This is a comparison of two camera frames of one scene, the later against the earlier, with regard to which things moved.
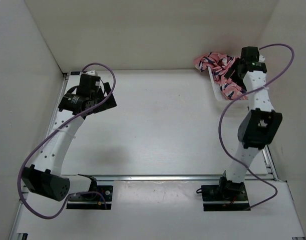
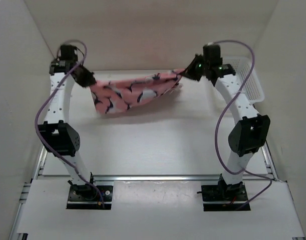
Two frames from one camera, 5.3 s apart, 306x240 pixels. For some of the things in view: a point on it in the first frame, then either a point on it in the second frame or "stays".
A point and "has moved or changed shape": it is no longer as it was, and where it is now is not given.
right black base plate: [214, 200] stays
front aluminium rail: [247, 177] stays
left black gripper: [108, 104] → [88, 80]
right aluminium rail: [269, 161] stays
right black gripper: [233, 67] → [189, 72]
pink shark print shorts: [220, 64] has moved or changed shape
